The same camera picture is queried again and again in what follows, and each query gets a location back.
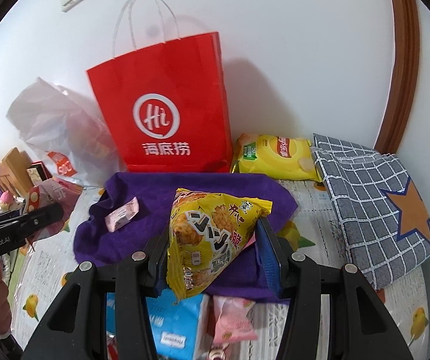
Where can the small pink candy packet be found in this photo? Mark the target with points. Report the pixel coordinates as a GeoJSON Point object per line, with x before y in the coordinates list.
{"type": "Point", "coordinates": [122, 215]}

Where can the pink snack packet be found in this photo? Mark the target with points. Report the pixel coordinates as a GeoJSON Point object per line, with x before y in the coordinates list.
{"type": "Point", "coordinates": [232, 324]}

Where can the red Haidilao paper bag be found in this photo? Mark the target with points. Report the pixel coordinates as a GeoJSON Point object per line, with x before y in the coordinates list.
{"type": "Point", "coordinates": [166, 105]}

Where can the grey checked star fabric bag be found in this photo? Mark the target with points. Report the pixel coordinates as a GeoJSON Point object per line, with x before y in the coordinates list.
{"type": "Point", "coordinates": [382, 217]}

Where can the white Miniso plastic bag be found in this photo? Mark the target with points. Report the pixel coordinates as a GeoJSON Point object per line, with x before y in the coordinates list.
{"type": "Point", "coordinates": [67, 132]}

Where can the purple towel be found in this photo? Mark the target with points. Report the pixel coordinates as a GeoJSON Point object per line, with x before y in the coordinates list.
{"type": "Point", "coordinates": [155, 192]}

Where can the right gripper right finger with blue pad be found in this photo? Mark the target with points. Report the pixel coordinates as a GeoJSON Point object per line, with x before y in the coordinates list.
{"type": "Point", "coordinates": [273, 259]}

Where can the dark framed picture box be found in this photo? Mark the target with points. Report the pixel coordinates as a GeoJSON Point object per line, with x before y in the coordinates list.
{"type": "Point", "coordinates": [38, 172]}

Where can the wooden side shelf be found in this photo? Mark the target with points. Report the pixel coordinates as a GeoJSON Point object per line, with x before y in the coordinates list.
{"type": "Point", "coordinates": [13, 173]}

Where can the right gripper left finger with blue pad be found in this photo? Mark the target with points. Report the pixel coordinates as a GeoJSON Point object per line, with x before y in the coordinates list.
{"type": "Point", "coordinates": [155, 266]}

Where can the wooden door frame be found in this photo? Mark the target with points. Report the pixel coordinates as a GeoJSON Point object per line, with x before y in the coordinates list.
{"type": "Point", "coordinates": [403, 77]}

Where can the yellow triangular snack bag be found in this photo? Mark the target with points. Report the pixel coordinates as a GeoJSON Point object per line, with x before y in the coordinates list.
{"type": "Point", "coordinates": [207, 231]}

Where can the blue tissue pack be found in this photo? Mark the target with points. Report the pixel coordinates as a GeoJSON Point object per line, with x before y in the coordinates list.
{"type": "Point", "coordinates": [178, 327]}

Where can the yellow potato chips bag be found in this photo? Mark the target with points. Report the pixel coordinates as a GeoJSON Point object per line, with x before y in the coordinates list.
{"type": "Point", "coordinates": [277, 157]}

